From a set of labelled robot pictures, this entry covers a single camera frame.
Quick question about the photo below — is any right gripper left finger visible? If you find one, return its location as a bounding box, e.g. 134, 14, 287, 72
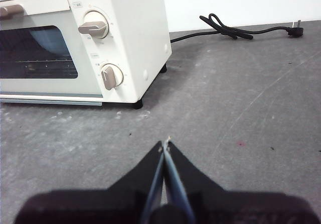
14, 140, 166, 224

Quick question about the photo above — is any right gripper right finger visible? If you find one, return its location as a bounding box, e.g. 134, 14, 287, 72
164, 136, 321, 224

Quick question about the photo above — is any blue ribbed bowl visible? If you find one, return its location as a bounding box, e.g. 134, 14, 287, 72
30, 27, 72, 57

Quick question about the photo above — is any white Toshiba toaster oven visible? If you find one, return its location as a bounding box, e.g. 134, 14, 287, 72
0, 0, 173, 109

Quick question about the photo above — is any small beige timer knob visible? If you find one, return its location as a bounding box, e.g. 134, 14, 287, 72
100, 63, 124, 91

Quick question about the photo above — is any large beige temperature knob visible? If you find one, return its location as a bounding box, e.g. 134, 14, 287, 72
78, 11, 110, 40

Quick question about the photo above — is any metal wire oven rack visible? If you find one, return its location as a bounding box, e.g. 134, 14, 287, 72
0, 57, 77, 72

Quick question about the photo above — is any black oven power cable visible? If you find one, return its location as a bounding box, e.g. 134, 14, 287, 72
170, 13, 304, 43

